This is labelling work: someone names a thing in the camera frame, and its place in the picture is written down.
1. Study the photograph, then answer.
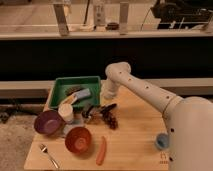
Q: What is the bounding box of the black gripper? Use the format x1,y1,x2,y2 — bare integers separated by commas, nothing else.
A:
82,103,117,120

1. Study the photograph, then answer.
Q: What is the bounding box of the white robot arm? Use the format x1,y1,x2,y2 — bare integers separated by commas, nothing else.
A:
102,62,213,171

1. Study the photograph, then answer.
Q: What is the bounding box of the white metal cup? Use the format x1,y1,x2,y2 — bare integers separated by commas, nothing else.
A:
58,104,74,122

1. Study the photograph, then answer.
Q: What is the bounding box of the blue plastic cup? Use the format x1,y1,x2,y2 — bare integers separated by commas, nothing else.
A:
155,133,169,150

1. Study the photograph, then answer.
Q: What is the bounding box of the dark grape bunch toy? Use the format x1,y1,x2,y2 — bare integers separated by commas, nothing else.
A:
102,112,118,130

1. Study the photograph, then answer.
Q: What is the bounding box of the green plastic tray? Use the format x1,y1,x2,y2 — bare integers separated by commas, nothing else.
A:
49,76,101,109

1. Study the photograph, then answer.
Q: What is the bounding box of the dark scrub pad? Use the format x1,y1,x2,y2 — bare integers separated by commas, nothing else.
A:
65,86,83,96

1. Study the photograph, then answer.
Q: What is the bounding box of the wooden cutting board table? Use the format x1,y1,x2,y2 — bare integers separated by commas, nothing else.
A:
24,87,168,171

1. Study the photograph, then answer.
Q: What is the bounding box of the orange plastic bowl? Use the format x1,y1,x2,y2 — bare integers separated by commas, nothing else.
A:
65,127,92,155

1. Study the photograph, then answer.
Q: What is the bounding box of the orange toy carrot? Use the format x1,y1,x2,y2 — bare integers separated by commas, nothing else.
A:
96,136,107,165

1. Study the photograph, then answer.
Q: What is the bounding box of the purple plastic bowl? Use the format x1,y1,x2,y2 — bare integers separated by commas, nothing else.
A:
34,110,63,135

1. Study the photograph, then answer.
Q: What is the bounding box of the silver metal fork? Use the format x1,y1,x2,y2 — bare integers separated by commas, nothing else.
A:
39,144,60,170

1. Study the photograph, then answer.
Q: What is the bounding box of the black machine in background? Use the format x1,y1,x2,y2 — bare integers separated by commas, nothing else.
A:
151,0,213,29

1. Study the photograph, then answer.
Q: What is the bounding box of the brush with yellow handle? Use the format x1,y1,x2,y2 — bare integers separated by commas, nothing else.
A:
61,88,91,105

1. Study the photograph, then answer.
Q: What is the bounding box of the grey metal post left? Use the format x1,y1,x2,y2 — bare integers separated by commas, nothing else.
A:
53,3,69,36

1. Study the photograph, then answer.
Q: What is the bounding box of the grey metal post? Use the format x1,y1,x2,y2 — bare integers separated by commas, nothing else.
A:
53,3,69,36
119,2,129,35

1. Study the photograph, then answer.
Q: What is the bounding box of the grey metal post right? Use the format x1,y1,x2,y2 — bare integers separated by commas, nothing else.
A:
119,2,129,35

